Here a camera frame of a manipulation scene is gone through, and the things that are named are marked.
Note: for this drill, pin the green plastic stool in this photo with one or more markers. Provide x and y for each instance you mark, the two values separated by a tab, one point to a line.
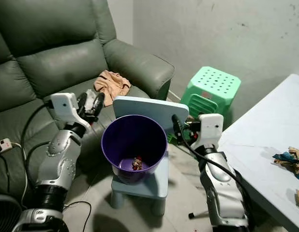
215	84

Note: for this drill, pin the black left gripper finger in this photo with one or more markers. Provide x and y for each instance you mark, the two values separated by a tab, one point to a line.
87	102
99	103

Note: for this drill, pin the black round fan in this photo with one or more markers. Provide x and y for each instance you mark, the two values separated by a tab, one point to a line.
7	215

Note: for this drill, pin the white stand leg black foot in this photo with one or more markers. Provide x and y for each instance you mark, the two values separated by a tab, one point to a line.
199	214

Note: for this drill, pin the white table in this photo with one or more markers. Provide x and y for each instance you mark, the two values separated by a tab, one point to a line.
265	135

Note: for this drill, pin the purple plastic rubbish bin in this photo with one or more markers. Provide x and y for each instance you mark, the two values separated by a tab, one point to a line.
123	140

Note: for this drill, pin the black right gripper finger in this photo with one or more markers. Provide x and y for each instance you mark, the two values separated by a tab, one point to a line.
177	127

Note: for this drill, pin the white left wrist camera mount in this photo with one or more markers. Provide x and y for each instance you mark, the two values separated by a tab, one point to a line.
65	108

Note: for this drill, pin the crumpled peach cloth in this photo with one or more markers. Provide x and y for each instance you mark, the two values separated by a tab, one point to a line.
113	83

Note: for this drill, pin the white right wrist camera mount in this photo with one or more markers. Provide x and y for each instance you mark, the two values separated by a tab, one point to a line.
211	129

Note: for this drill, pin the crumpled blue brown wrapper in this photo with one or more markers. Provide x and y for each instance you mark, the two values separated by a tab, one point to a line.
290	162

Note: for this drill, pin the light blue child chair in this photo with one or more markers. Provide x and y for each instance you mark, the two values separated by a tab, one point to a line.
149	108

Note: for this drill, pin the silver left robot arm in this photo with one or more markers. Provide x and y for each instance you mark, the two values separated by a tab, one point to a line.
57	159

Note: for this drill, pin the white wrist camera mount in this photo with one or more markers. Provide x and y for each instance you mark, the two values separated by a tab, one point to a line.
211	129
65	108

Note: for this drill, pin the white power strip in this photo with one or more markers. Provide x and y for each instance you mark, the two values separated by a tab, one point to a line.
3	145

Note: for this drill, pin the small brown red trash piece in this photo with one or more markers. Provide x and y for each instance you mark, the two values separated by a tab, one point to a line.
138	163

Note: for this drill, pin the grey-green leather sofa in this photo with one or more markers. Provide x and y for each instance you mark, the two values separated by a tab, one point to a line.
62	63

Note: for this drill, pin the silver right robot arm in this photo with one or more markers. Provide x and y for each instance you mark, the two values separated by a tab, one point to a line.
224	186

